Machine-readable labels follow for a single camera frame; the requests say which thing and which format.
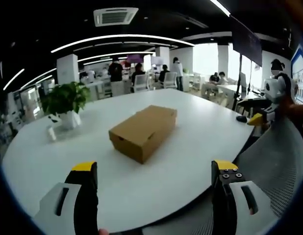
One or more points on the white ceiling air conditioner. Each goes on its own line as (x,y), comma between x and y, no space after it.
(115,16)

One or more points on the black computer mouse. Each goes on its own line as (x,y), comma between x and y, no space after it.
(241,119)

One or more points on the brown cardboard shoe box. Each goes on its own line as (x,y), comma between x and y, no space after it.
(141,132)

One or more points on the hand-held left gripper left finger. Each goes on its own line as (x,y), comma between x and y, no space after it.
(85,195)

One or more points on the blue wall poster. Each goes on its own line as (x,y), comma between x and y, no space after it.
(301,76)

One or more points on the black stand pole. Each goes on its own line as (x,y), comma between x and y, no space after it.
(239,76)

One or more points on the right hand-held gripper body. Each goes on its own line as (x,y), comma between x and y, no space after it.
(274,89)

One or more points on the person's left hand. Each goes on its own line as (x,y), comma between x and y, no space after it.
(103,232)

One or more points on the person's right hand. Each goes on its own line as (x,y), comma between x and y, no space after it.
(286,107)

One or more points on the black desk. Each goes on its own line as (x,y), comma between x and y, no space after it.
(254,102)

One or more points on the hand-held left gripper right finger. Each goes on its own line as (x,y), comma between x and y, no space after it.
(222,195)

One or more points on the grey mesh office chair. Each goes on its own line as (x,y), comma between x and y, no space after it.
(271,156)

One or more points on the white mesh office chair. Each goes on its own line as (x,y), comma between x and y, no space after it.
(141,82)
(170,79)

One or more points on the green potted plant white pot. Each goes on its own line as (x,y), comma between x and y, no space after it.
(65,100)

